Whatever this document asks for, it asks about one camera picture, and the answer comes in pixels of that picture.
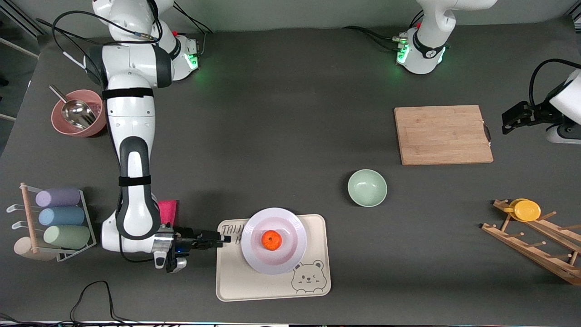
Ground orange fruit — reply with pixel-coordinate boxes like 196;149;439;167
262;230;282;251

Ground white round plate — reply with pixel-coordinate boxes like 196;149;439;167
241;208;307;275

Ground pink folded cloth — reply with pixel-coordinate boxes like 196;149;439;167
157;200;178;227

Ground cream bear print tray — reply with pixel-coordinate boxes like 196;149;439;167
217;214;332;302

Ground wooden cutting board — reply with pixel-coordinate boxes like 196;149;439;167
394;105;494;166

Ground yellow cup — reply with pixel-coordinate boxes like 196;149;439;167
503;198;542;222

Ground green cup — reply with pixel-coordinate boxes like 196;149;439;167
43;225;91;250

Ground blue cup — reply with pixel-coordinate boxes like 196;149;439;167
38;206;85;227

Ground wooden peg drying rack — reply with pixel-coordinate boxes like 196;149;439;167
481;199;581;286

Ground purple cup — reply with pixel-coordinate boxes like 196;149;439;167
35;188;81;208

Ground light green bowl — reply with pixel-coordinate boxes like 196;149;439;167
348;169;388;208

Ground beige cup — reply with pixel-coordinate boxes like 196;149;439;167
14;237;57;262

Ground pink bowl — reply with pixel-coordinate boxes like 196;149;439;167
51;89;108;138

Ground metal scoop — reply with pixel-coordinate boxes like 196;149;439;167
49;85;97;130

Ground pale thin background bar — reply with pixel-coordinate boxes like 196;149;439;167
0;37;39;59

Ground thin black looped cable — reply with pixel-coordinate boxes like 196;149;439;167
0;280;150;327

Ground white wire cup rack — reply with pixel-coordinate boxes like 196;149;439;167
6;183;97;263

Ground black left arm base cables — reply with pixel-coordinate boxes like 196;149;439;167
343;11;425;53

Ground black arm base cables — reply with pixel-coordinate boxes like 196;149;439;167
172;2;216;57
343;11;425;53

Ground black right arm base cables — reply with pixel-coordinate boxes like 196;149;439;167
172;2;216;57

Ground dark background rail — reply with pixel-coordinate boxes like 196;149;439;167
0;7;46;37

